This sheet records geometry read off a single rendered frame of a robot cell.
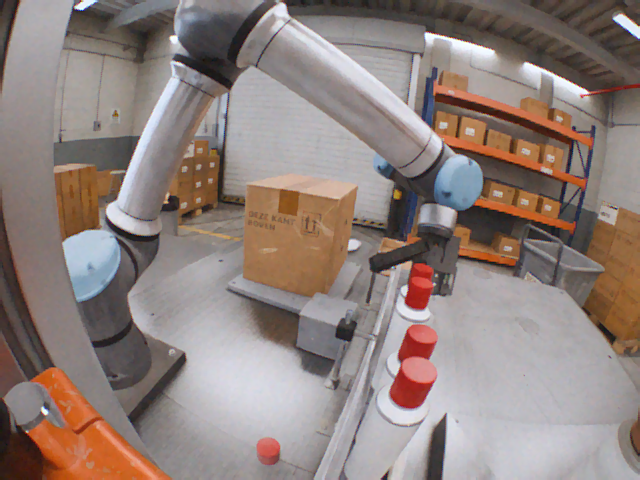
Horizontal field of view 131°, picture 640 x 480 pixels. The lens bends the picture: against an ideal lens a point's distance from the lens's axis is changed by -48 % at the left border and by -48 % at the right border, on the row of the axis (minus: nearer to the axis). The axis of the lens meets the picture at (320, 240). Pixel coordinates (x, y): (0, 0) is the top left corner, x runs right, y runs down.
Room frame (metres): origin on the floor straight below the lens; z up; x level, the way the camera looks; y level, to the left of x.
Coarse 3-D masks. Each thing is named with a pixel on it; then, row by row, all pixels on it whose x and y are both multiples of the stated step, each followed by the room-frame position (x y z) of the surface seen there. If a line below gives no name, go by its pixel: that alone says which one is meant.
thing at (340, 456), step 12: (396, 276) 0.58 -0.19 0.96; (396, 288) 0.53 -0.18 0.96; (384, 312) 0.42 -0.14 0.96; (384, 324) 0.39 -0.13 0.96; (384, 336) 0.35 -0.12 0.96; (372, 360) 0.29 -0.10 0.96; (372, 372) 0.27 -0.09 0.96; (360, 396) 0.22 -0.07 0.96; (360, 408) 0.20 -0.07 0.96; (348, 420) 0.19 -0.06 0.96; (348, 432) 0.17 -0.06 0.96; (348, 444) 0.15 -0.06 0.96; (336, 456) 0.14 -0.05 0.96; (336, 468) 0.12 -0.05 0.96
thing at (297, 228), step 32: (256, 192) 0.67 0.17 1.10; (288, 192) 0.65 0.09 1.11; (320, 192) 0.66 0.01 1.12; (352, 192) 0.80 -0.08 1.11; (256, 224) 0.66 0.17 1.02; (288, 224) 0.64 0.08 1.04; (320, 224) 0.62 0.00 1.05; (256, 256) 0.66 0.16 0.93; (288, 256) 0.64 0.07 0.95; (320, 256) 0.62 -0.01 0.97; (288, 288) 0.64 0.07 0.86; (320, 288) 0.62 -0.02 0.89
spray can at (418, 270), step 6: (414, 264) 0.38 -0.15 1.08; (420, 264) 0.38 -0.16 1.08; (414, 270) 0.36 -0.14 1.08; (420, 270) 0.35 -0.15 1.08; (426, 270) 0.36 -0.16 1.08; (432, 270) 0.36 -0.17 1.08; (414, 276) 0.36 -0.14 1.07; (420, 276) 0.35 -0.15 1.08; (426, 276) 0.35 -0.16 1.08; (408, 282) 0.37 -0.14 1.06; (402, 288) 0.37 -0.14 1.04; (402, 294) 0.36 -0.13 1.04; (402, 300) 0.35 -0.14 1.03; (384, 342) 0.37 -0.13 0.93
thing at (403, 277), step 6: (402, 270) 0.81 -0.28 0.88; (408, 270) 0.81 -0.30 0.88; (402, 276) 0.76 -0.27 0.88; (402, 282) 0.72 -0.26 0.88; (396, 294) 0.64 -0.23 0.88; (396, 300) 0.61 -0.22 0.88; (390, 318) 0.53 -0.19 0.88; (372, 390) 0.30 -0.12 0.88; (366, 402) 0.28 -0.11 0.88; (366, 408) 0.27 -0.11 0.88; (360, 420) 0.24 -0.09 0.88; (354, 438) 0.21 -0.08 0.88; (354, 444) 0.20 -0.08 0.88; (348, 456) 0.18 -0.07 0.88; (342, 468) 0.16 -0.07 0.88; (342, 474) 0.15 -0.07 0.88; (384, 474) 0.15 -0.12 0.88
